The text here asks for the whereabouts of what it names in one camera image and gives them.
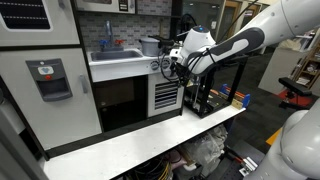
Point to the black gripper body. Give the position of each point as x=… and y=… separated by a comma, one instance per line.
x=181, y=75

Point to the white slatted cabinet door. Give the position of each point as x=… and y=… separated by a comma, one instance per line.
x=150, y=110

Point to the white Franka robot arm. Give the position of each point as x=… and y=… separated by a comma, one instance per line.
x=283, y=16

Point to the grey pot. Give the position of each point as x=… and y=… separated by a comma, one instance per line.
x=150, y=48

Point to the white toy kitchen unit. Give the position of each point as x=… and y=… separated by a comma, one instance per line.
x=133, y=68

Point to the grey stove knob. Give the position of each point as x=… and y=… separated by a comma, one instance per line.
x=165, y=64
x=154, y=65

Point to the blue and wood clamp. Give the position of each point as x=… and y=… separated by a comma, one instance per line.
x=246, y=100

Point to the grey sink basin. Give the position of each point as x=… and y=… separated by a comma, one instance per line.
x=115, y=55

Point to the clear crumpled plastic bag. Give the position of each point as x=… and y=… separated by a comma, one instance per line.
x=206, y=150

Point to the pink bag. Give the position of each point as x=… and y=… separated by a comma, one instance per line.
x=176, y=159

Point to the grey toy faucet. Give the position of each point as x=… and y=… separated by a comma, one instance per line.
x=108, y=30

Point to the white panel board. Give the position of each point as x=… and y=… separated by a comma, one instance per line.
x=280, y=70

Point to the white toy microwave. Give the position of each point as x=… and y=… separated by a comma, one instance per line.
x=100, y=7

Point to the white fridge door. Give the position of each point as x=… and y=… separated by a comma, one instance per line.
x=66, y=116

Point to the white freezer door dark window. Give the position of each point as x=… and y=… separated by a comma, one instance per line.
x=63, y=31

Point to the wooden bookshelf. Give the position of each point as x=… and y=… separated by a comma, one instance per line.
x=310, y=68

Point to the grey water dispenser panel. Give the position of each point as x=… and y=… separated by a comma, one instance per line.
x=50, y=86

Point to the black metal frame rack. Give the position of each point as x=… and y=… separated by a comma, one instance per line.
x=205, y=100

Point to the grey aluminium post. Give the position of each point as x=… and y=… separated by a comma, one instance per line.
x=10, y=150

